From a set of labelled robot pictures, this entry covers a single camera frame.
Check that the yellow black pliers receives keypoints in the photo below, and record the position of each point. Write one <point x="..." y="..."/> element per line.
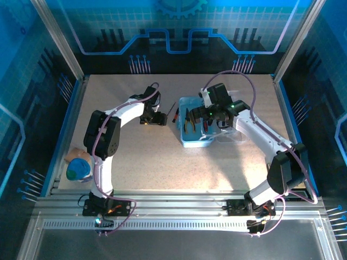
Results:
<point x="189" y="127"/>

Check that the black orange precision screwdriver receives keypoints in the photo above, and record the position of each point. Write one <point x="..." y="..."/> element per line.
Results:
<point x="174" y="116"/>

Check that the clear plastic tool box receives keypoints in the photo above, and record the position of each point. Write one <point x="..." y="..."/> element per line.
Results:
<point x="195" y="140"/>

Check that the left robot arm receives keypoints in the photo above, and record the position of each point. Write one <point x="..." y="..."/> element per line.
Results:
<point x="111" y="140"/>

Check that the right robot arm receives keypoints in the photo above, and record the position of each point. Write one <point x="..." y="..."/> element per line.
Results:
<point x="282" y="173"/>

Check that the blue green round object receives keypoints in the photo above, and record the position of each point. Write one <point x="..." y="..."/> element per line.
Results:
<point x="78" y="169"/>

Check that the slotted aluminium strip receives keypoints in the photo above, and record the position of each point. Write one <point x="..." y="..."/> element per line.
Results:
<point x="176" y="224"/>

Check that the black calculator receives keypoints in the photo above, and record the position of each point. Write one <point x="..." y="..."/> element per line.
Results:
<point x="301" y="193"/>

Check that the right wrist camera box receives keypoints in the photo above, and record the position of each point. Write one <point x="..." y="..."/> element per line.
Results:
<point x="205" y="98"/>

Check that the aluminium side rail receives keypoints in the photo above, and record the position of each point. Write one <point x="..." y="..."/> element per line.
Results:
<point x="73" y="113"/>
<point x="283" y="108"/>

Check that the aluminium front rail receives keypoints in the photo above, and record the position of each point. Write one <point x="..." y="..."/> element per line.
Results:
<point x="176" y="203"/>

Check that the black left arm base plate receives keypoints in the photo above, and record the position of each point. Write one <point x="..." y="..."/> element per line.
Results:
<point x="123" y="210"/>

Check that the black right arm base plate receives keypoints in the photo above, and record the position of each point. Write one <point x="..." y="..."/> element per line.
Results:
<point x="234" y="208"/>

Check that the aluminium frame post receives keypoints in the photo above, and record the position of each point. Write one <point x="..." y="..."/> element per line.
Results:
<point x="60" y="40"/>
<point x="296" y="40"/>

